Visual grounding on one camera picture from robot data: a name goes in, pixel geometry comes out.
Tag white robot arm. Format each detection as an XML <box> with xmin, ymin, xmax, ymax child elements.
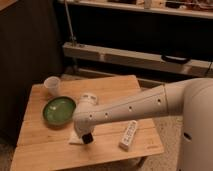
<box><xmin>73</xmin><ymin>78</ymin><xmax>213</xmax><ymax>171</ymax></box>

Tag white sponge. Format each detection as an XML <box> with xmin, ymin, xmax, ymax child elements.
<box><xmin>69</xmin><ymin>131</ymin><xmax>83</xmax><ymax>145</ymax></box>

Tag white remote control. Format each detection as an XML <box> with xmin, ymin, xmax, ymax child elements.
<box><xmin>119</xmin><ymin>120</ymin><xmax>138</xmax><ymax>151</ymax></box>

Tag wooden table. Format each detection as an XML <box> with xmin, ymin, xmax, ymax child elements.
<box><xmin>10</xmin><ymin>75</ymin><xmax>164</xmax><ymax>171</ymax></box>

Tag translucent plastic cup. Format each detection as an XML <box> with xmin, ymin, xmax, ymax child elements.
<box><xmin>44</xmin><ymin>76</ymin><xmax>60</xmax><ymax>97</ymax></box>

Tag metal pole stand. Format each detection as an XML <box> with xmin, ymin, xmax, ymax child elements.
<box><xmin>64</xmin><ymin>0</ymin><xmax>81</xmax><ymax>47</ymax></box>

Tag long wooden bench shelf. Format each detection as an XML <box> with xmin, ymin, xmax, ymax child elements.
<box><xmin>63</xmin><ymin>42</ymin><xmax>213</xmax><ymax>81</ymax></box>

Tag upper wooden shelf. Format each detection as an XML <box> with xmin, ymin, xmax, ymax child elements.
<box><xmin>57</xmin><ymin>0</ymin><xmax>213</xmax><ymax>19</ymax></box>

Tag black handle on shelf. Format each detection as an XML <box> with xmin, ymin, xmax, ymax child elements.
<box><xmin>161</xmin><ymin>55</ymin><xmax>191</xmax><ymax>64</ymax></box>

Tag black cables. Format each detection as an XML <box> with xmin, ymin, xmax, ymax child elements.
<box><xmin>203</xmin><ymin>60</ymin><xmax>213</xmax><ymax>79</ymax></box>

